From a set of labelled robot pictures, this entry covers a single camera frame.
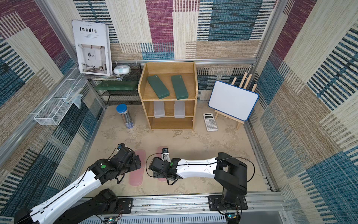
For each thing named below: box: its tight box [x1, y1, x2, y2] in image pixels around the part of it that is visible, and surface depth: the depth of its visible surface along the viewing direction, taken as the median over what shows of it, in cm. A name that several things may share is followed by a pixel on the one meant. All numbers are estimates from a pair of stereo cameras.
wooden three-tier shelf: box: [137, 62, 199, 131], surface depth 91 cm
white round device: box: [113, 64, 131, 75], surface depth 90 cm
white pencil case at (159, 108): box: [153, 100, 166, 119], surface depth 93 cm
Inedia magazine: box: [71, 19, 113, 76], surface depth 79 cm
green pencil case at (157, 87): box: [147, 74, 170, 100], surface depth 87 cm
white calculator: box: [202, 112, 218, 133], surface depth 109 cm
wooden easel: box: [213, 71, 258, 130], surface depth 95 cm
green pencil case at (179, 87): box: [171, 74, 189, 100], surface depth 86 cm
